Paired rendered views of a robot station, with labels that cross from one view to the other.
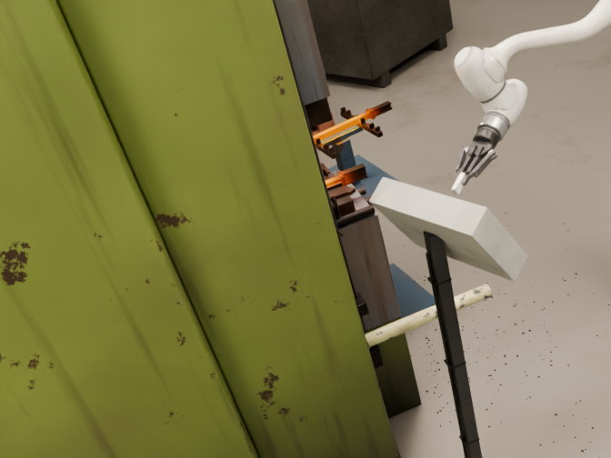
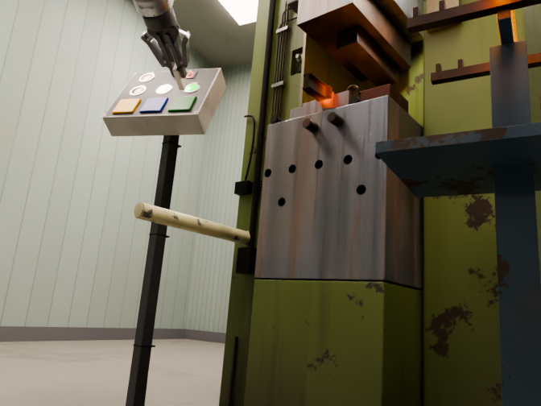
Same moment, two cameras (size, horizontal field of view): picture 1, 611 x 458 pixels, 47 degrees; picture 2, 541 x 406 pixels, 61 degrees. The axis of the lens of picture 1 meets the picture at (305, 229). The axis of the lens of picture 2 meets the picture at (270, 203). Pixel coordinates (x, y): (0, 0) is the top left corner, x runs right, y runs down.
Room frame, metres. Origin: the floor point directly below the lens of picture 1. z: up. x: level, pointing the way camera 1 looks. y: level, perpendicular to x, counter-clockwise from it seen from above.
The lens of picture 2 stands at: (2.86, -1.06, 0.38)
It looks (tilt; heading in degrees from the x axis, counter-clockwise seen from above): 14 degrees up; 138
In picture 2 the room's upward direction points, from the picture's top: 5 degrees clockwise
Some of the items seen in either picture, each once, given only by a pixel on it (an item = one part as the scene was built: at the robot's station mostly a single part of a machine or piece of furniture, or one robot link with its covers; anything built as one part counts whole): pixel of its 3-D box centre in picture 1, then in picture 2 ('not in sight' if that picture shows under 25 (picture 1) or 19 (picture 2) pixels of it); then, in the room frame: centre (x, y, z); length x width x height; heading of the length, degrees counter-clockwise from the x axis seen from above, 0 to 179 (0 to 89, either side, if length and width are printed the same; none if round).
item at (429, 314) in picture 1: (428, 314); (199, 225); (1.70, -0.30, 0.62); 0.44 x 0.05 x 0.05; 98
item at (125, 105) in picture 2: not in sight; (127, 107); (1.47, -0.48, 1.01); 0.07 x 0.05 x 0.07; 33
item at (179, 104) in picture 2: not in sight; (183, 105); (1.64, -0.37, 1.01); 0.07 x 0.05 x 0.07; 33
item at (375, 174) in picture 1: (351, 184); (514, 163); (2.58, -0.24, 0.67); 0.40 x 0.30 x 0.02; 17
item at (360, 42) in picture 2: not in sight; (369, 59); (2.02, 0.09, 1.24); 0.30 x 0.07 x 0.06; 98
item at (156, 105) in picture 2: not in sight; (154, 105); (1.56, -0.43, 1.01); 0.07 x 0.05 x 0.07; 33
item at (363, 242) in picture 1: (299, 269); (368, 214); (2.05, 0.06, 0.69); 0.56 x 0.38 x 0.45; 98
